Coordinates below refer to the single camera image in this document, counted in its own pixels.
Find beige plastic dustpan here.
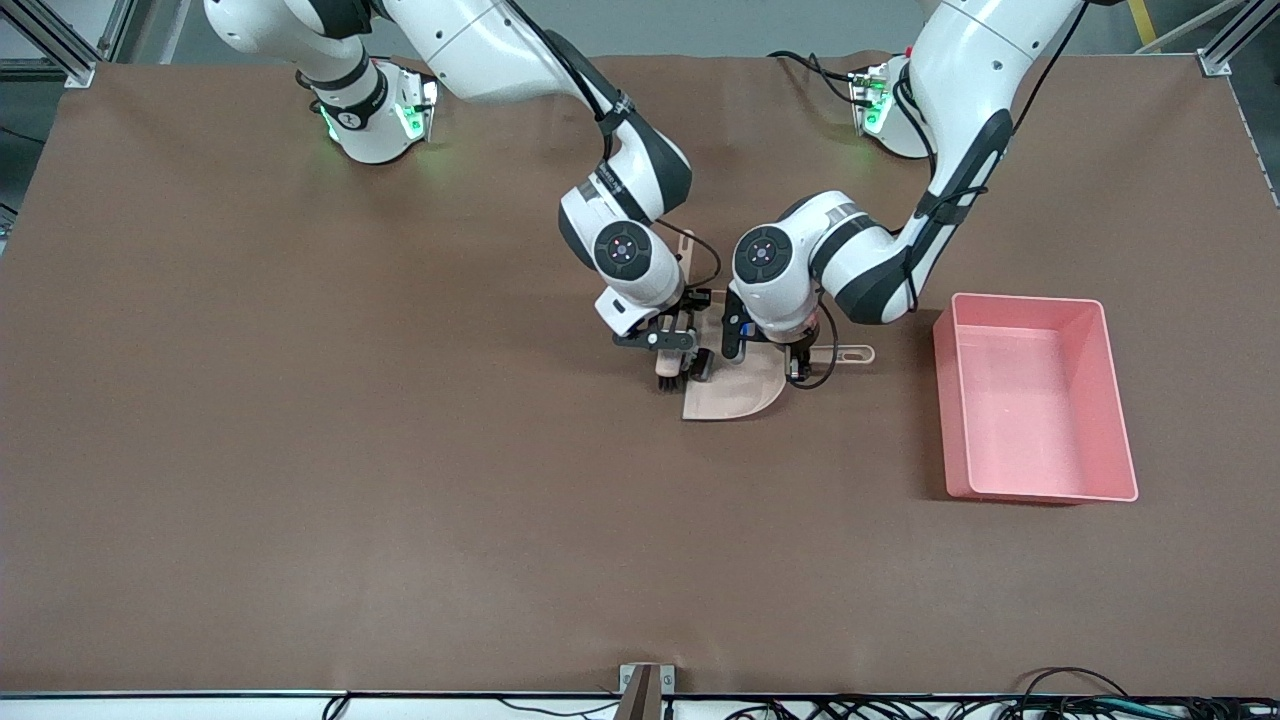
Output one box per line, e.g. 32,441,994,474
682,318,878,423

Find metal table edge bracket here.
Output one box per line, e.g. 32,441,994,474
618,663,676,720

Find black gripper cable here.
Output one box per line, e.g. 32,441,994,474
807,299,842,392
684,231,724,292

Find brown table mat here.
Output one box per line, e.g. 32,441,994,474
0,50,1280,698

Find tangled black cable bundle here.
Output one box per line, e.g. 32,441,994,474
722,667,1280,720

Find pink plastic bin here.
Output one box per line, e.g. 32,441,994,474
932,292,1140,504

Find thin black table-edge cable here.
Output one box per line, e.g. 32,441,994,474
320,692,621,720

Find aluminium frame profile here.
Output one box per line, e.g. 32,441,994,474
1194,0,1280,80
0,0,136,89

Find black arm base cable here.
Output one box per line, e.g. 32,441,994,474
767,49,873,107

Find beige brush black bristles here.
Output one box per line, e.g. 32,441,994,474
655,230,696,394

